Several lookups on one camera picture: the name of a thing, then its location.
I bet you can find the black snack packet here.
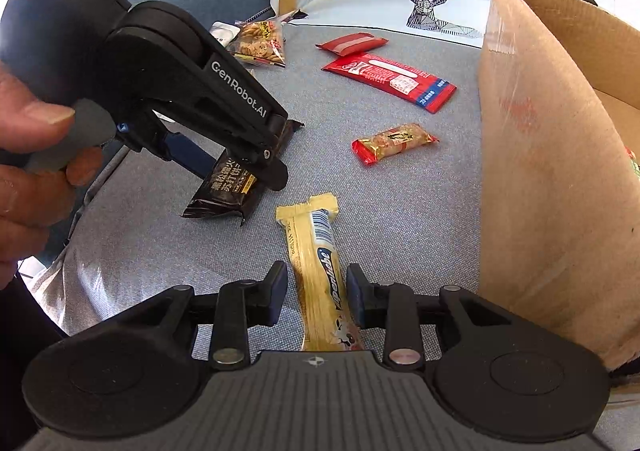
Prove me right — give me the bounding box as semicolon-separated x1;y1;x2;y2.
181;119;305;227

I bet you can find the small red snack packet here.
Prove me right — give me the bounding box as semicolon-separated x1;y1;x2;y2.
316;33;388;56

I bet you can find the clear peanut snack bag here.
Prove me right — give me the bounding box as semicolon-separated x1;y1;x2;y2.
227;20;285;67

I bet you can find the open cardboard box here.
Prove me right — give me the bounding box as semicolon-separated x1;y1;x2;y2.
478;0;639;370

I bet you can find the yellow wafer bar packet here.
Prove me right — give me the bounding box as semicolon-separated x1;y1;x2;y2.
276;193;362;351

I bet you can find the purple white tube packet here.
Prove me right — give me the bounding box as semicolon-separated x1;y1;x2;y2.
209;22;241;47

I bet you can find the person's left hand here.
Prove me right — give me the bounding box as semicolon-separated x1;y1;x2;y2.
0;61;106;290

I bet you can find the small red nut candy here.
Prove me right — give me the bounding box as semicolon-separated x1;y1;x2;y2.
352;122;439;166

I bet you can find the long red snack packet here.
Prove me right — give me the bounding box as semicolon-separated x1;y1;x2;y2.
322;52;457;114

